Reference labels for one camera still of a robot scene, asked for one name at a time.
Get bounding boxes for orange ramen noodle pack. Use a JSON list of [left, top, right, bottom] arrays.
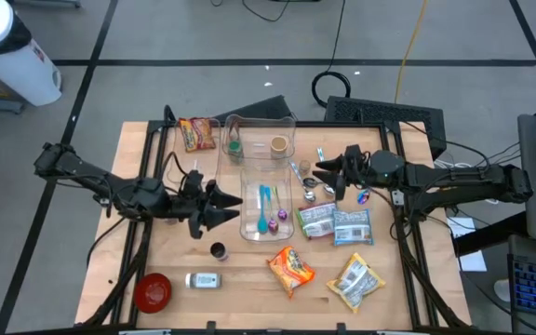
[[266, 245, 317, 299]]

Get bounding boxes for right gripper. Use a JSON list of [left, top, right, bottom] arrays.
[[312, 145, 408, 201]]

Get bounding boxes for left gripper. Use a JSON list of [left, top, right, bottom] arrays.
[[160, 169, 244, 240]]

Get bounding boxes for purple iridescent spoon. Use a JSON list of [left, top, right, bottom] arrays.
[[272, 185, 289, 222]]

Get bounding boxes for grey standing desk base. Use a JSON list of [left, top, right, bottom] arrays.
[[14, 0, 83, 9]]

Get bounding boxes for yellow ramen noodle pack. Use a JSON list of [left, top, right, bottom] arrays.
[[326, 251, 387, 314]]

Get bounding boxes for white cables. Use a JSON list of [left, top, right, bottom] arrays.
[[433, 157, 502, 206]]

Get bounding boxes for tan lid white canister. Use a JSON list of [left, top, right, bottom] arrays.
[[269, 134, 290, 161]]

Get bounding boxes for black angled panel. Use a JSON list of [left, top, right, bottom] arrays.
[[215, 94, 295, 123]]

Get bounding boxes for Maruchan roast beef ramen pack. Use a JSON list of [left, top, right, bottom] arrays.
[[178, 116, 218, 154]]

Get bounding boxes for white paper sheet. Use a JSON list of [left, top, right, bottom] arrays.
[[447, 216, 489, 274]]

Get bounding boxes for red bowl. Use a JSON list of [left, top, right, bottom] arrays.
[[132, 272, 174, 315]]

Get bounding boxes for green white ramen pack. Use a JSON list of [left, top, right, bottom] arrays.
[[294, 200, 339, 241]]

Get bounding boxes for black coiled cable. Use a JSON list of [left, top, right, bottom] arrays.
[[311, 0, 353, 109]]

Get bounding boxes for white mouse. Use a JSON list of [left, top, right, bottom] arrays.
[[494, 277, 514, 302]]

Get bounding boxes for clear plastic bin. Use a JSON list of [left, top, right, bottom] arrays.
[[166, 118, 222, 193], [221, 114, 297, 171], [239, 167, 296, 243]]

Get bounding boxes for black floor cable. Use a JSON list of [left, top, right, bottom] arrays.
[[241, 0, 297, 23]]

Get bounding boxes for brown food pouch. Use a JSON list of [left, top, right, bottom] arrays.
[[226, 114, 246, 143]]

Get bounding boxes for blue white ramen pack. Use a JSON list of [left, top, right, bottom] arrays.
[[331, 208, 375, 247]]

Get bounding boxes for white trash bin black bag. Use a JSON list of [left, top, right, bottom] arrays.
[[0, 0, 63, 107]]

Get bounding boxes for dark spice jar grey lid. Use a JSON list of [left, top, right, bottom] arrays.
[[208, 241, 230, 262]]

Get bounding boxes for green lid herb jar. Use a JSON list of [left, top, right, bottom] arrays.
[[227, 139, 246, 164]]

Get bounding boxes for teal plastic spoon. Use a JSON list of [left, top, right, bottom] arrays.
[[256, 184, 271, 235]]

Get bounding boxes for white labelled spice jar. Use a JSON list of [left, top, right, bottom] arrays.
[[184, 272, 223, 289]]

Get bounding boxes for black aluminium rig frame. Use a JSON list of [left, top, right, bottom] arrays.
[[74, 118, 472, 335]]

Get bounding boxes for black desk beam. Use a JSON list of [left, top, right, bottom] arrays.
[[452, 211, 529, 258]]

